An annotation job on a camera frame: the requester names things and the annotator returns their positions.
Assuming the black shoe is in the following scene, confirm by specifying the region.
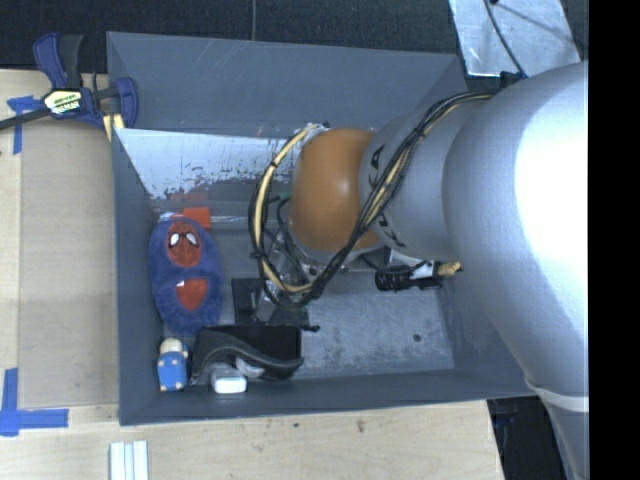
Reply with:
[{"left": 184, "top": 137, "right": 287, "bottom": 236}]
[{"left": 191, "top": 323, "right": 306, "bottom": 384}]

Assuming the grey metal bin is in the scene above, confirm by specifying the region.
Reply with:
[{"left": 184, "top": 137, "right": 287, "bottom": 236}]
[{"left": 105, "top": 30, "right": 537, "bottom": 427}]

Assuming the blue and red plush slipper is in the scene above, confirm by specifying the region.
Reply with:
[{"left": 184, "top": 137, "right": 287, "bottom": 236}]
[{"left": 146, "top": 212, "right": 226, "bottom": 337}]

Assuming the orange-red block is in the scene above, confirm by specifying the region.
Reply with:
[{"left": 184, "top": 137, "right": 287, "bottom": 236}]
[{"left": 181, "top": 207, "right": 213, "bottom": 234}]

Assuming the small white box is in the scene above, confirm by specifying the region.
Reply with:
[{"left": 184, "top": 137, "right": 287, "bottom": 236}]
[{"left": 209, "top": 373, "right": 249, "bottom": 396}]

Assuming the blue and cream toy figure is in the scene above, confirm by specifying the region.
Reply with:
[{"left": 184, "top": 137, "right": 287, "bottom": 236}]
[{"left": 155, "top": 336, "right": 191, "bottom": 393}]

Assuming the pale wood board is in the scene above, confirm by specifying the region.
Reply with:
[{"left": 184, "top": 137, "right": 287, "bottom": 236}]
[{"left": 18, "top": 117, "right": 122, "bottom": 410}]

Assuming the black cylinder on white bracket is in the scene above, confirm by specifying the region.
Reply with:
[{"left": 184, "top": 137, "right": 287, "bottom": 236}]
[{"left": 374, "top": 250, "right": 464, "bottom": 293}]

